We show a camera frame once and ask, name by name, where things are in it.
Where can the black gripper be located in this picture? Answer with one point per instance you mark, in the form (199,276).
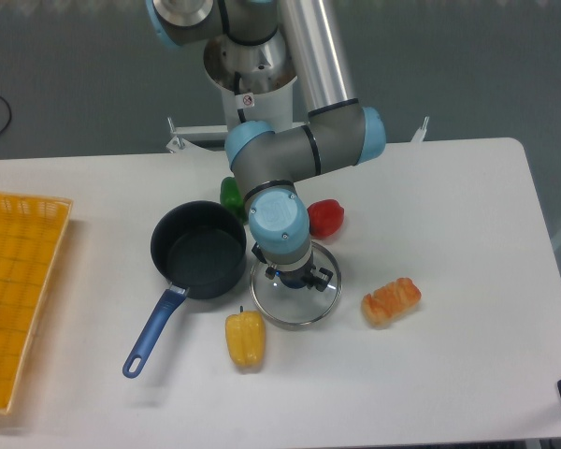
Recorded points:
(295,273)

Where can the glass lid with blue knob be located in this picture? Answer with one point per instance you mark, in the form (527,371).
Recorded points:
(295,307)

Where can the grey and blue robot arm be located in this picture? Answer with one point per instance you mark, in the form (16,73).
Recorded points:
(331,129)

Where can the red toy bell pepper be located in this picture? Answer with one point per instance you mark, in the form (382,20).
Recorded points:
(325,218)

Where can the yellow toy bell pepper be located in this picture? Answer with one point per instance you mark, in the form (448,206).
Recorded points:
(245,335)

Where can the green toy bell pepper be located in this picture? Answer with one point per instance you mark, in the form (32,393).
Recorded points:
(232,200)

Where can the orange toy salmon sushi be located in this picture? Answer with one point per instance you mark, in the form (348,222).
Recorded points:
(389,302)

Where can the yellow plastic basket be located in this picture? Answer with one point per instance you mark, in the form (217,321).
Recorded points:
(32,229)

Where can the dark saucepan with blue handle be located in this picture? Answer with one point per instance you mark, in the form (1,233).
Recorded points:
(199,247)

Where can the white bracket at table edge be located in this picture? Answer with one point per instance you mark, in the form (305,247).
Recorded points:
(420,133)

